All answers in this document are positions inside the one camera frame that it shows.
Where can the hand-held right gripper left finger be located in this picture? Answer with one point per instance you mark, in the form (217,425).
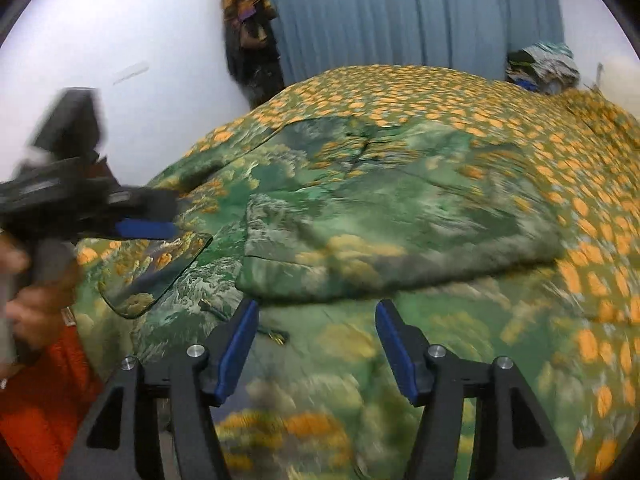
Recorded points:
(239,352)

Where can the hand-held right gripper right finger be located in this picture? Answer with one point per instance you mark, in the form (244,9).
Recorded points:
(396,355)

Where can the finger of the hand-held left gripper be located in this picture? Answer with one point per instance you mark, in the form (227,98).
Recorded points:
(147,227)

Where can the green floral garment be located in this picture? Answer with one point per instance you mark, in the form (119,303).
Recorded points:
(360,220)

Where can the hanging dark and yellow clothes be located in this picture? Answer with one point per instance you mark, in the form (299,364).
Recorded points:
(252,45)

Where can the pile of mixed clothes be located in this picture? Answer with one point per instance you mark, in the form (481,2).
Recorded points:
(545,67)

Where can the person's left hand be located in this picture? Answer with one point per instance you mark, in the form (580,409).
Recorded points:
(40,310)

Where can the white clothing label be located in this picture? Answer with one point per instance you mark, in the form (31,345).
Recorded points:
(67,317)

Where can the person's orange clothing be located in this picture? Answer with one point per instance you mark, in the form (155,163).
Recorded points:
(40,410)

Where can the orange flower print bedsheet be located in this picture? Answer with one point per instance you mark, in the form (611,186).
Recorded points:
(575,150)

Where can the blue curtain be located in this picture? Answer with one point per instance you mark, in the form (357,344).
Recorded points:
(400,15)

